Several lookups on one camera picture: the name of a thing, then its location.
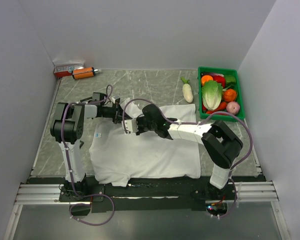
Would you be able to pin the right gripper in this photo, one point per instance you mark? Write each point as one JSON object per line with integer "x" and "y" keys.
{"x": 139, "y": 119}

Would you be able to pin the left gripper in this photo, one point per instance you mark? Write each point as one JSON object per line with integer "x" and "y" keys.
{"x": 118, "y": 111}

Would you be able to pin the white t-shirt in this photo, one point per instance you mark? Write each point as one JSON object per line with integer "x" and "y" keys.
{"x": 117, "y": 157}

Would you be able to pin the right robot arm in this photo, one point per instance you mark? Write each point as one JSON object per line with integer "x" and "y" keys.
{"x": 221, "y": 143}

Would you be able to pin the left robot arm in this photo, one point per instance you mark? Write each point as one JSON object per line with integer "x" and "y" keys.
{"x": 67, "y": 128}

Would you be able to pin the white toy radish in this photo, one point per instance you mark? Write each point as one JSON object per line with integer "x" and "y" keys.
{"x": 187, "y": 90}

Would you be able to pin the orange tube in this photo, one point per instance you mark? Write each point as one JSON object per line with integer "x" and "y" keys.
{"x": 83, "y": 73}

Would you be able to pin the red toy chili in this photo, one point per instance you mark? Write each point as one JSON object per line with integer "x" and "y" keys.
{"x": 222, "y": 113}

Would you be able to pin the red white box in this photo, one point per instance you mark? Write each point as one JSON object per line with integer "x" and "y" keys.
{"x": 66, "y": 70}

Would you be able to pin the toy napa cabbage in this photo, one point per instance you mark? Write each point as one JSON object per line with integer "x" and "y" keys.
{"x": 211, "y": 93}

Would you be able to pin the orange toy fruit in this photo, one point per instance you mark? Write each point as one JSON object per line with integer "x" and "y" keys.
{"x": 205, "y": 78}

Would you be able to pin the toy carrot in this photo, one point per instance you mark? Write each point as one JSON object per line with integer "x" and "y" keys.
{"x": 222, "y": 106}

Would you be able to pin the red toy pepper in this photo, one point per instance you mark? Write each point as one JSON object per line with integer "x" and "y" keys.
{"x": 220, "y": 79}

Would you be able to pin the pink toy onion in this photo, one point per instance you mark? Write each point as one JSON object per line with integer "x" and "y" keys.
{"x": 233, "y": 108}

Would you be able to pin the orange toy pumpkin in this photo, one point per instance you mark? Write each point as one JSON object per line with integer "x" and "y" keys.
{"x": 230, "y": 95}

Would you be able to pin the green toy pepper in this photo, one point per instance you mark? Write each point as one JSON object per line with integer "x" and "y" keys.
{"x": 230, "y": 80}

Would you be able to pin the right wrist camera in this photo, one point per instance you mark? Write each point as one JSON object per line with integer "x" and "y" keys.
{"x": 130, "y": 126}

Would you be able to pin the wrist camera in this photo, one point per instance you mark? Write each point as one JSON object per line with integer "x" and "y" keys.
{"x": 115, "y": 100}
{"x": 130, "y": 126}

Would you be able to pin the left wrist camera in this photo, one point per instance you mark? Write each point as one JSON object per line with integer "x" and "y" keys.
{"x": 115, "y": 100}

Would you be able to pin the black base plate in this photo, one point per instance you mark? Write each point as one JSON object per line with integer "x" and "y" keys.
{"x": 143, "y": 194}

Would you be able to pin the aluminium rail frame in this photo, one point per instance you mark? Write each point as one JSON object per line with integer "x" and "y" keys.
{"x": 43, "y": 187}

